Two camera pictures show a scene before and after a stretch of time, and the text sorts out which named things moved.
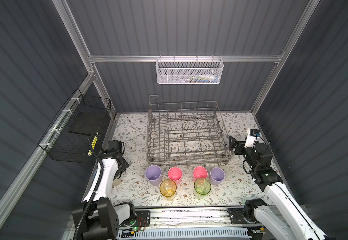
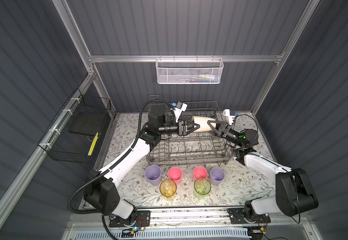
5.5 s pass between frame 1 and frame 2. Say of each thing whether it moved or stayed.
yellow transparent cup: stayed
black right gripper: moved
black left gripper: moved
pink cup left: stayed
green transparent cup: stayed
